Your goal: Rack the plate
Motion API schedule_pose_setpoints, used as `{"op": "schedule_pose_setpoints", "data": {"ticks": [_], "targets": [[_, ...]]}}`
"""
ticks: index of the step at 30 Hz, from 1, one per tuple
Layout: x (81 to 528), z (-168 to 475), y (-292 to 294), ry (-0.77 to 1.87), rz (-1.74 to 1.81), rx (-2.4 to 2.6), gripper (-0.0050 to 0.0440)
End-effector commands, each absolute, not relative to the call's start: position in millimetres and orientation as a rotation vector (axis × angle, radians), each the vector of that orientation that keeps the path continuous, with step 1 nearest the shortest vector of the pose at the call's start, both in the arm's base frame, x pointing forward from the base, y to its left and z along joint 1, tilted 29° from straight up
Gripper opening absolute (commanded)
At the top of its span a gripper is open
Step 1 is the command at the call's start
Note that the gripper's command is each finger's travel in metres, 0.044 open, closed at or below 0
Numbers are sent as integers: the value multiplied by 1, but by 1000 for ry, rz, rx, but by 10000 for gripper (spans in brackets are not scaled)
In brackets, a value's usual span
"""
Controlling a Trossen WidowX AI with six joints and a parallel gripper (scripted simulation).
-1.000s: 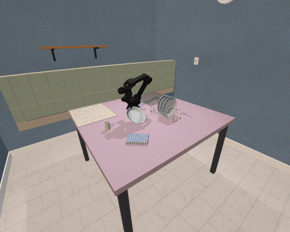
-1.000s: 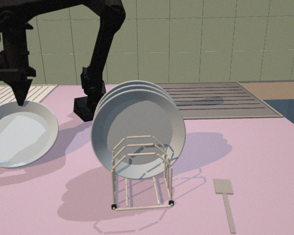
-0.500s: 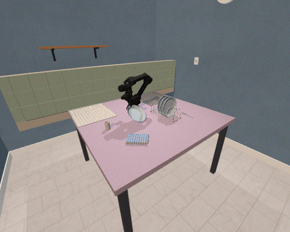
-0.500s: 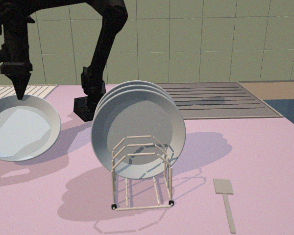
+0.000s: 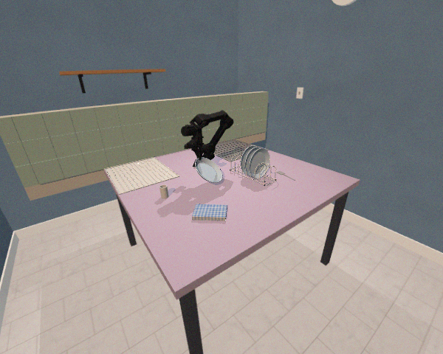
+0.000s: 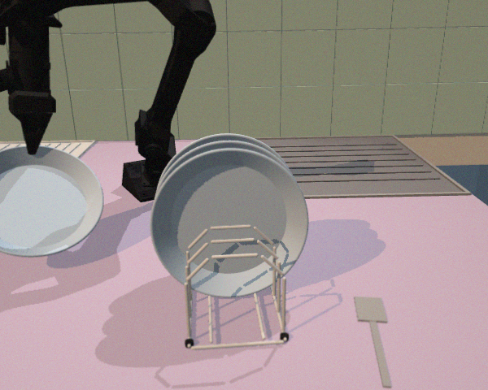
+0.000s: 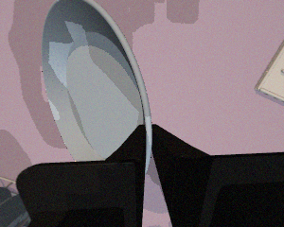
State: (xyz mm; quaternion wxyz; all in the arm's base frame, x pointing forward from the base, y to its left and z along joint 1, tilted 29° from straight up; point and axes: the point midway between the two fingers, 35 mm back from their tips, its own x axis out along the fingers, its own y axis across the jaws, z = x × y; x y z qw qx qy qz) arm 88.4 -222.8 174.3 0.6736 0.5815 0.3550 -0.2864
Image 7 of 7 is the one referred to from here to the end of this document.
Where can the beige ribbed draining mat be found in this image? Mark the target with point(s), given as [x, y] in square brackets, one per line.
[272, 81]

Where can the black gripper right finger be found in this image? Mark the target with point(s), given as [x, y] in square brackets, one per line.
[191, 179]

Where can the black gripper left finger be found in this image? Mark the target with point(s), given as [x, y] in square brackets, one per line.
[117, 181]

